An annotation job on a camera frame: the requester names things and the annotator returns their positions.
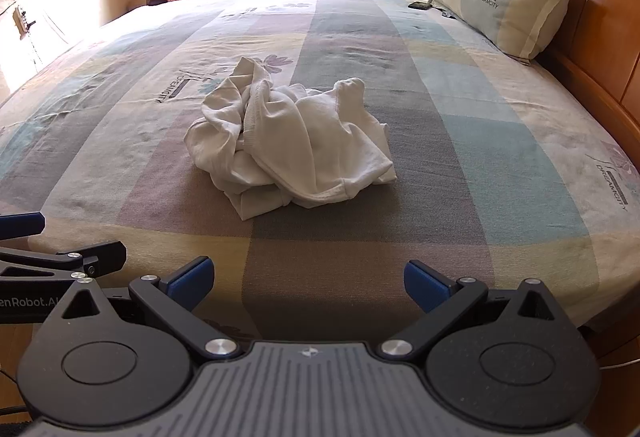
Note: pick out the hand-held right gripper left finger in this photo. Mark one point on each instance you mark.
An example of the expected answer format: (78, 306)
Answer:
(192, 279)

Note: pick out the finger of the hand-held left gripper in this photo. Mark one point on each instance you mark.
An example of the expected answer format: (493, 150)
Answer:
(22, 223)
(102, 257)

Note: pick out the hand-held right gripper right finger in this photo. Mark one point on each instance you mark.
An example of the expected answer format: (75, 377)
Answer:
(427, 284)

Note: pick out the white printed long-sleeve shirt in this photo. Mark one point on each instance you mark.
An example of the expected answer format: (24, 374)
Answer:
(300, 142)

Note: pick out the black phone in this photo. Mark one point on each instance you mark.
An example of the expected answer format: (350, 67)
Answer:
(419, 6)

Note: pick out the wooden bed headboard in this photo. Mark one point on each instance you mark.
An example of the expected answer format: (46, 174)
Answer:
(600, 17)

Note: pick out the beige wall power socket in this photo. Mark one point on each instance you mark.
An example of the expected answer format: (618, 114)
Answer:
(21, 19)

